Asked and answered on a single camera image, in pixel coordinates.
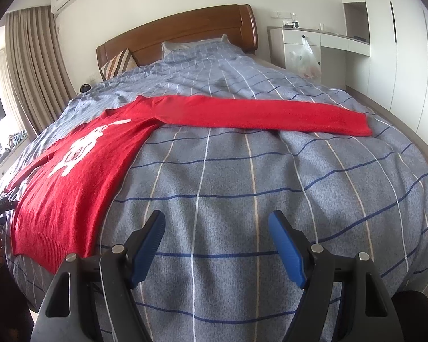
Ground red knit sweater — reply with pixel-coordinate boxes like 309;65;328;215
8;95;372;272

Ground clothes pile on windowsill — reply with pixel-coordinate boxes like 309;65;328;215
0;131;27;163

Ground grey plaid duvet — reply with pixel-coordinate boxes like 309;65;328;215
0;43;428;341

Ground beige curtain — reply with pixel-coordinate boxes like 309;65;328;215
5;6;76;138

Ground round black bedside device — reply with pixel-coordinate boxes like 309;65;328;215
79;84;92;93

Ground striped cushion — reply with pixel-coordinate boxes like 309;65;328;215
100;49;138;80

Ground white plastic bag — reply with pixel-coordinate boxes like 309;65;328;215
288;36;322;80

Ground white desk with drawers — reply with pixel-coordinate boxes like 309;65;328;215
268;27;370;93

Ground white wardrobe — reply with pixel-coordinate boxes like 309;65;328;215
342;0;428;145

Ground grey plaid pillow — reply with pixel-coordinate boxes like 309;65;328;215
161;34;230;59

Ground small items on desk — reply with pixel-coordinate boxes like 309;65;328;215
282;19;300;29

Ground brown wooden headboard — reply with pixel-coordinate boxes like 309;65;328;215
96;4;258;66

